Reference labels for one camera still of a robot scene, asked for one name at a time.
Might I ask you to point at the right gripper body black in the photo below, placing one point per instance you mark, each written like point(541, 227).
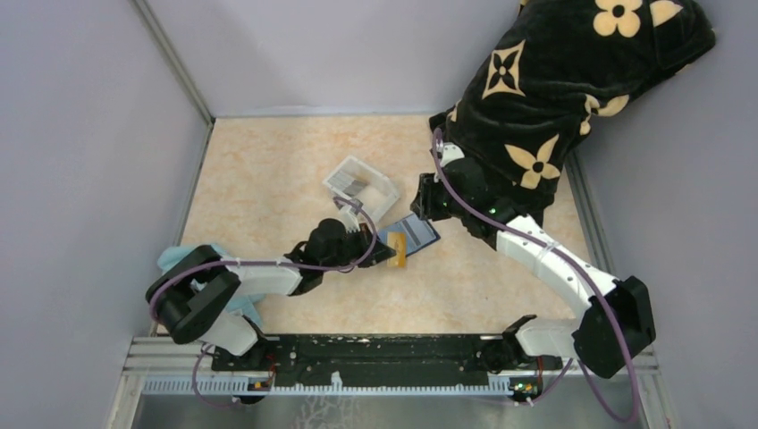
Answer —
point(436, 203)

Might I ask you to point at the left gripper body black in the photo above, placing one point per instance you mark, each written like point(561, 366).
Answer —
point(356, 247)

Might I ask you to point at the navy blue card holder wallet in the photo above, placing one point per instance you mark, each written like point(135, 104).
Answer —
point(398, 226)

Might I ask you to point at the gold credit card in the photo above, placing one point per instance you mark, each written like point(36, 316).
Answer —
point(397, 241)

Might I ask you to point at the white plastic card box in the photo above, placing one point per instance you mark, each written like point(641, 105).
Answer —
point(378, 197)

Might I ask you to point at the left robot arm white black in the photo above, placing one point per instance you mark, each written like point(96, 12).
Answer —
point(191, 300)

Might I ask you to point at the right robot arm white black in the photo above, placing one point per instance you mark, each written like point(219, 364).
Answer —
point(612, 321)

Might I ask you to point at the grey card stack in box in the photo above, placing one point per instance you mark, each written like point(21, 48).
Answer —
point(345, 184)

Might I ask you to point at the light blue cloth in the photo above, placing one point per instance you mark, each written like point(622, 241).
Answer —
point(240, 305)

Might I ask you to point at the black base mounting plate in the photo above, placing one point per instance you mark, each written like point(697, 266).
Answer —
point(375, 361)

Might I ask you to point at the black floral patterned pillow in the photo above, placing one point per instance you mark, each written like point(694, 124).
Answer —
point(562, 63)

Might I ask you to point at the aluminium side rail right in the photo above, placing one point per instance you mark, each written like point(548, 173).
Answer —
point(588, 214)

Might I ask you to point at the aluminium front rail frame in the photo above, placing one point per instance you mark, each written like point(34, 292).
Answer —
point(169, 368)

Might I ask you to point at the aluminium corner post left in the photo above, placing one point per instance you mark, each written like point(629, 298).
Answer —
point(172, 58)

